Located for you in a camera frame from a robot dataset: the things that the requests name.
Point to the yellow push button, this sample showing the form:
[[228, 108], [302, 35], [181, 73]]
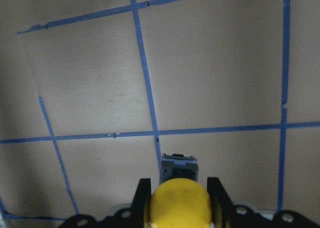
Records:
[[180, 201]]

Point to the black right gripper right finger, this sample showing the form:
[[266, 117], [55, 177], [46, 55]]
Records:
[[220, 202]]

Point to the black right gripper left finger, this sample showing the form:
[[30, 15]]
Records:
[[140, 206]]

